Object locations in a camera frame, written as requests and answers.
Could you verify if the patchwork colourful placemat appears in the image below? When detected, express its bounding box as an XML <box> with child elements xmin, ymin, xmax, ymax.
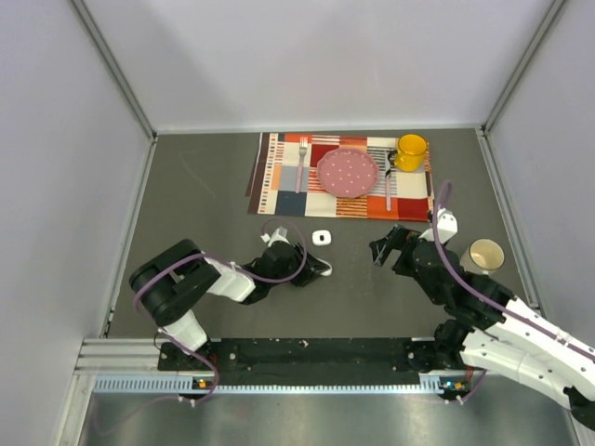
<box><xmin>246</xmin><ymin>133</ymin><xmax>433</xmax><ymax>222</ymax></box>

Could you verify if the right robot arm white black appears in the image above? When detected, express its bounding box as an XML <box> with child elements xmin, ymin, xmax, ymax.
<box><xmin>369</xmin><ymin>225</ymin><xmax>594</xmax><ymax>428</ymax></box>

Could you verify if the grey slotted cable duct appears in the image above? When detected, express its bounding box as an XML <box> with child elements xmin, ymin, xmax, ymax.
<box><xmin>92</xmin><ymin>371</ymin><xmax>465</xmax><ymax>395</ymax></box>

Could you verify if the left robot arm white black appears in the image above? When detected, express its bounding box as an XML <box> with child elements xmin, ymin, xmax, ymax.
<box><xmin>128</xmin><ymin>239</ymin><xmax>332</xmax><ymax>369</ymax></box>

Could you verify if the pink handled fork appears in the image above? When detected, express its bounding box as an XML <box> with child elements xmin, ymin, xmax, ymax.
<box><xmin>295</xmin><ymin>136</ymin><xmax>309</xmax><ymax>193</ymax></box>

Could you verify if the yellow mug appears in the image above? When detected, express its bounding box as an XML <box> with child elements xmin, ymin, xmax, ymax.
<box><xmin>388</xmin><ymin>134</ymin><xmax>429</xmax><ymax>172</ymax></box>

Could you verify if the pink dotted plate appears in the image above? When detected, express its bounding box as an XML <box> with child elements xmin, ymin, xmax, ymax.
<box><xmin>316</xmin><ymin>149</ymin><xmax>379</xmax><ymax>199</ymax></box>

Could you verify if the white earbud case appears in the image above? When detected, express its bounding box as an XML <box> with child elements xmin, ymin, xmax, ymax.
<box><xmin>320</xmin><ymin>262</ymin><xmax>333</xmax><ymax>277</ymax></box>

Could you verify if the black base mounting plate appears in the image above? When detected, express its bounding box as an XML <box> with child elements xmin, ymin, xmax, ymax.
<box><xmin>157</xmin><ymin>336</ymin><xmax>470</xmax><ymax>386</ymax></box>

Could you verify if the beige ceramic mug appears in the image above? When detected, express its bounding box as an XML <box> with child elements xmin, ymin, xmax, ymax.
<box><xmin>459</xmin><ymin>239</ymin><xmax>505</xmax><ymax>275</ymax></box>

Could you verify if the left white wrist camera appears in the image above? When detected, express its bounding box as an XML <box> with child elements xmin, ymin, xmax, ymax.
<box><xmin>260</xmin><ymin>227</ymin><xmax>289</xmax><ymax>247</ymax></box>

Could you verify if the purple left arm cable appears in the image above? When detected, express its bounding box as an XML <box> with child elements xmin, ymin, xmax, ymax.
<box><xmin>87</xmin><ymin>217</ymin><xmax>309</xmax><ymax>436</ymax></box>

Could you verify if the white charging case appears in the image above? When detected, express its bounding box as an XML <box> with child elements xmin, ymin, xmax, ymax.
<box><xmin>311</xmin><ymin>230</ymin><xmax>332</xmax><ymax>246</ymax></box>

